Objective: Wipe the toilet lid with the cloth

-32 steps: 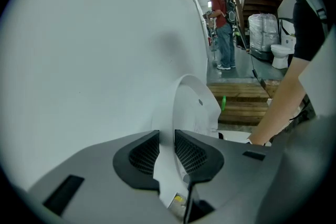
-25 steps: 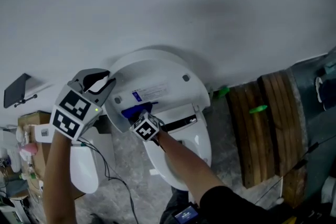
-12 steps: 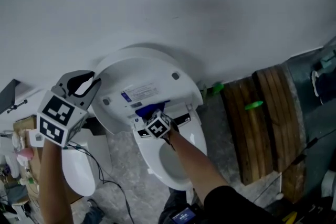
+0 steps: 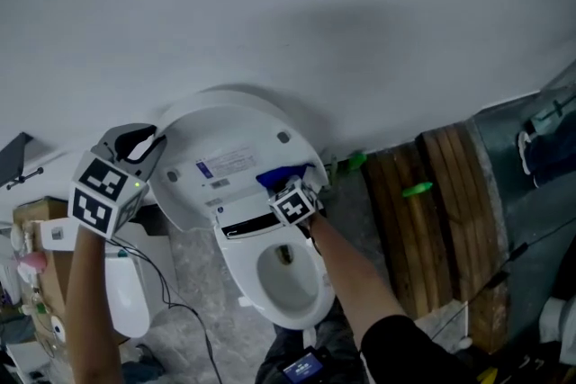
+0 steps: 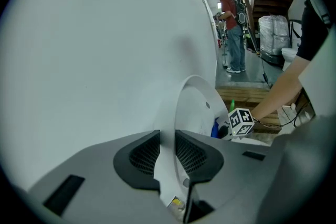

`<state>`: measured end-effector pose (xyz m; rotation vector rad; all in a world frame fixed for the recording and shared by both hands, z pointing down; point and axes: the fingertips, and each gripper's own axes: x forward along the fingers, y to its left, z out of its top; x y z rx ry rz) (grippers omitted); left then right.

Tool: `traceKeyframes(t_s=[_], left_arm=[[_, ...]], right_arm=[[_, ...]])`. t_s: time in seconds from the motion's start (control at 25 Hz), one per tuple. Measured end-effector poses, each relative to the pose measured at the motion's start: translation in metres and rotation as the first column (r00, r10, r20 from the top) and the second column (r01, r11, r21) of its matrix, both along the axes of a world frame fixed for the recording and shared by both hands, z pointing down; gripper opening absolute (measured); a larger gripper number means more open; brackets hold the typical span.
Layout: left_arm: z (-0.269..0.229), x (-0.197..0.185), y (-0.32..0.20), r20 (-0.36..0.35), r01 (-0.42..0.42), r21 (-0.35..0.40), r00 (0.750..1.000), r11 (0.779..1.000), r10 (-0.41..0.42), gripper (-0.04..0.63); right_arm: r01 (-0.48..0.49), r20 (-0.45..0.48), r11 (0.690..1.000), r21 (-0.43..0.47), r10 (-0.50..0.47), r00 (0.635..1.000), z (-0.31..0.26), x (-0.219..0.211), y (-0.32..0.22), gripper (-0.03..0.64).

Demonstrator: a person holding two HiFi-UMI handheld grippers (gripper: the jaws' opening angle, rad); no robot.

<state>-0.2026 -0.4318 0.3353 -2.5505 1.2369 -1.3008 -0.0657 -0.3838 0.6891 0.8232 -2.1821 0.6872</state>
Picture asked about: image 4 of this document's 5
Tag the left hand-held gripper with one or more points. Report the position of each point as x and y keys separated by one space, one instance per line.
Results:
x=101 y=198

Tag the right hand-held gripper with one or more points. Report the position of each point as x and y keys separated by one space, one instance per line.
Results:
x=294 y=207

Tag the blue wiping cloth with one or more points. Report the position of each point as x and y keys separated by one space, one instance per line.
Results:
x=274 y=177

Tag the white oval appliance cover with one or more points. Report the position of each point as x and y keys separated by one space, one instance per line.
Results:
x=234 y=135

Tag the person's right forearm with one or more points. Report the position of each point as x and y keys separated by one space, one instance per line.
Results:
x=351 y=279

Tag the person's left forearm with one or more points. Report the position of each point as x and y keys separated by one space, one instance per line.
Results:
x=92 y=306

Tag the white smart toilet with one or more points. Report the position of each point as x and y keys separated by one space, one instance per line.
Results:
x=243 y=265

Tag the white tank toilet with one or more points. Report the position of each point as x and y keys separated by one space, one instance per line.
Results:
x=128 y=297

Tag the white toilet with blue sticker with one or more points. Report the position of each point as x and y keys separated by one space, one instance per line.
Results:
x=555 y=319

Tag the green plastic bottle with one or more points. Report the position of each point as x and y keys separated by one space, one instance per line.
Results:
x=417 y=190
x=357 y=161

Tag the brown cardboard box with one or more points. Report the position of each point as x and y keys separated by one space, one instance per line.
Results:
x=45 y=211

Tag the pink rounded container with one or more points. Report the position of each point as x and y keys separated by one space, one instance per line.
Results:
x=32 y=263

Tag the person's grey patterned trousers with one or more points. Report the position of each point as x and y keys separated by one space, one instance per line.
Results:
x=335 y=335

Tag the tall wooden slat platform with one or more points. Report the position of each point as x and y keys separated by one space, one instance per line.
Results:
x=463 y=216

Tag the small black screen device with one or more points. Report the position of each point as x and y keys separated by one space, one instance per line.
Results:
x=301 y=368

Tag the cluster of small toiletry bottles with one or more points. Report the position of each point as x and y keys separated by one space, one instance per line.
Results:
x=22 y=297

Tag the person's black shirt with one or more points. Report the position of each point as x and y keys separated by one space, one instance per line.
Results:
x=405 y=355

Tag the small white ball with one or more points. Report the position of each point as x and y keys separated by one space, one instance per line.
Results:
x=464 y=343

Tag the rough wooden beam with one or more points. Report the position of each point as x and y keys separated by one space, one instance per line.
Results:
x=490 y=319

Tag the yellow plastic tool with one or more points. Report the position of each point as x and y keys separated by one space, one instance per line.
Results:
x=487 y=375

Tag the black wall shelf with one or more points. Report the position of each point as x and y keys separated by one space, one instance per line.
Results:
x=13 y=153

